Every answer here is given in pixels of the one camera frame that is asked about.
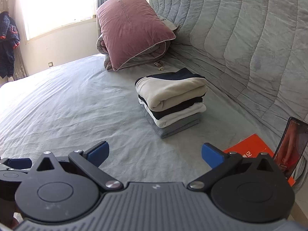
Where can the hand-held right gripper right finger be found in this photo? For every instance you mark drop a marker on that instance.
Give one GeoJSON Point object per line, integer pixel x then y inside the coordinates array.
{"type": "Point", "coordinates": [213, 156]}

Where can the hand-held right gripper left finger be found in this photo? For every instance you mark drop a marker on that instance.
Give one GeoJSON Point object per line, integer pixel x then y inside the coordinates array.
{"type": "Point", "coordinates": [98, 152]}

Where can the window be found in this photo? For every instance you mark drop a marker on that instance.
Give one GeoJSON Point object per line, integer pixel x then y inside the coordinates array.
{"type": "Point", "coordinates": [57, 2]}

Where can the grey quilted headboard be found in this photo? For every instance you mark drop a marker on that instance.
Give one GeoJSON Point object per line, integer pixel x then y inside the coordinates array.
{"type": "Point", "coordinates": [240, 41]}

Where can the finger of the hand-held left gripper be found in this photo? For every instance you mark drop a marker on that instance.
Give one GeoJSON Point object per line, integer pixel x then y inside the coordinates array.
{"type": "Point", "coordinates": [16, 163]}

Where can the bed with grey sheet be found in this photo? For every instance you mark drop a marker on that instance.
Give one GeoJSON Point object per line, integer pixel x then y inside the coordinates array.
{"type": "Point", "coordinates": [72, 101]}

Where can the folded white garment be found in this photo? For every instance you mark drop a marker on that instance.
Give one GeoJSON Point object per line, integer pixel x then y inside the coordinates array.
{"type": "Point", "coordinates": [178, 118]}

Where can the folded black garment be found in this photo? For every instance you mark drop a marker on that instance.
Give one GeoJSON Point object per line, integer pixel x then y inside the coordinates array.
{"type": "Point", "coordinates": [173, 109]}

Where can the folded grey pink quilt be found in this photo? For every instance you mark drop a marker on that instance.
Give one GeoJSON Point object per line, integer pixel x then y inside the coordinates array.
{"type": "Point", "coordinates": [149, 55]}

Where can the folded grey garment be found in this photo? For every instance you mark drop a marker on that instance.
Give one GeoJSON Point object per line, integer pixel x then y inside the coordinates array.
{"type": "Point", "coordinates": [175, 130]}

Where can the beige black bear print sweatshirt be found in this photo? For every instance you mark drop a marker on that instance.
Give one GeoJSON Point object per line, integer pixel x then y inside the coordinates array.
{"type": "Point", "coordinates": [168, 89]}

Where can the orange flat box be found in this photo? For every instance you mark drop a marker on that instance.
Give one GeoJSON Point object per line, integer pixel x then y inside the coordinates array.
{"type": "Point", "coordinates": [250, 146]}

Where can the large pink velvet pillow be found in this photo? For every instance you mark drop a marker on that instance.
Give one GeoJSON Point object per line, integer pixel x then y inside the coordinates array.
{"type": "Point", "coordinates": [130, 26]}

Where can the black smartphone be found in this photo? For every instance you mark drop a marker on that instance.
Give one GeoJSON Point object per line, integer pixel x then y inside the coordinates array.
{"type": "Point", "coordinates": [293, 146]}

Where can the hanging dark blue jacket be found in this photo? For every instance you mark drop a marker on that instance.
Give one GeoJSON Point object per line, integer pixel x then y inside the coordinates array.
{"type": "Point", "coordinates": [8, 45]}

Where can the small beige trinket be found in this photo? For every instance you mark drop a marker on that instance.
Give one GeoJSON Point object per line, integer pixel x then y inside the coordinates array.
{"type": "Point", "coordinates": [158, 65]}

